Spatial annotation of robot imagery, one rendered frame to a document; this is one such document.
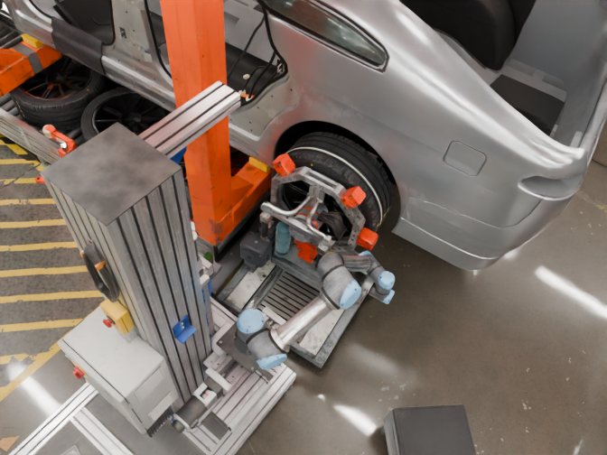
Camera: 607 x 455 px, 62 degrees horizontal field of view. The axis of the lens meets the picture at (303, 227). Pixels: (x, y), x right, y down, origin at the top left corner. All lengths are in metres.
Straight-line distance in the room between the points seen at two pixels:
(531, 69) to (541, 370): 2.04
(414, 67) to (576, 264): 2.45
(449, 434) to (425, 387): 0.49
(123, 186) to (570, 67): 3.26
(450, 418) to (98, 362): 1.82
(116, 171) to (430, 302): 2.63
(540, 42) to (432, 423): 2.57
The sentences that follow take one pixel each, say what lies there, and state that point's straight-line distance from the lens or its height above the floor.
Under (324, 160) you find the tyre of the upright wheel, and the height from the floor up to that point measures 1.18.
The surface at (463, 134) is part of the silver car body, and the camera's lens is 2.27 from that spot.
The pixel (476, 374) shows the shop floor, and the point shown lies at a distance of 3.51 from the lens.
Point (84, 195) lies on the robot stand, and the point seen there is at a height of 2.03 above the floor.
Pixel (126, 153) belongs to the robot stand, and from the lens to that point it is 1.43.
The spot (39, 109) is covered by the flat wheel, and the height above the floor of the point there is 0.47.
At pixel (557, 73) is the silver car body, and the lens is 4.06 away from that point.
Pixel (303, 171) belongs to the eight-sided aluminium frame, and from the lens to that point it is 2.57.
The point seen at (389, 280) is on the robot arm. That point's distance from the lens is 2.42.
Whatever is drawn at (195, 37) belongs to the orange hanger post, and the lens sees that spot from 1.98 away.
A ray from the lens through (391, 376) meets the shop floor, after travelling 3.33.
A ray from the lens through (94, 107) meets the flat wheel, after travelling 3.90.
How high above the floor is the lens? 3.05
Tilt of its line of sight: 55 degrees down
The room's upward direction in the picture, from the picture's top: 9 degrees clockwise
